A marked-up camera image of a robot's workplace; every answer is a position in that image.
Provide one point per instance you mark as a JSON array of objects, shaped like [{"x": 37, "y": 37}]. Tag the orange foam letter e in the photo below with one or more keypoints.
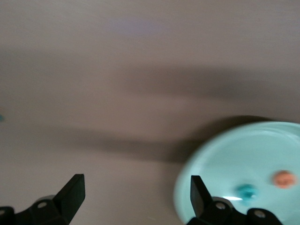
[{"x": 284, "y": 180}]

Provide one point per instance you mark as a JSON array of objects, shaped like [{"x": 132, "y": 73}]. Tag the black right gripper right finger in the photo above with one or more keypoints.
[{"x": 201, "y": 201}]

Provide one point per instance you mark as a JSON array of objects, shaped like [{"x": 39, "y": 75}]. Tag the teal foam letter p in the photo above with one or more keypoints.
[{"x": 246, "y": 193}]

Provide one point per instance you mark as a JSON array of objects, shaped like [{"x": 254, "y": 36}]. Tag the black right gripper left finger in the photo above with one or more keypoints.
[{"x": 70, "y": 199}]

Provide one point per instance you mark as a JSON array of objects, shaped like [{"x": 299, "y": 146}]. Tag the brown table cover sheet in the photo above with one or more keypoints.
[{"x": 117, "y": 47}]

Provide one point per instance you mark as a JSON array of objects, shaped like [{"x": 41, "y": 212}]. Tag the teal foam letter r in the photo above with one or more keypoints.
[{"x": 1, "y": 117}]

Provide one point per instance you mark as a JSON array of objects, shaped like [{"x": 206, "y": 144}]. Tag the pale green plate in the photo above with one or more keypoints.
[{"x": 246, "y": 152}]

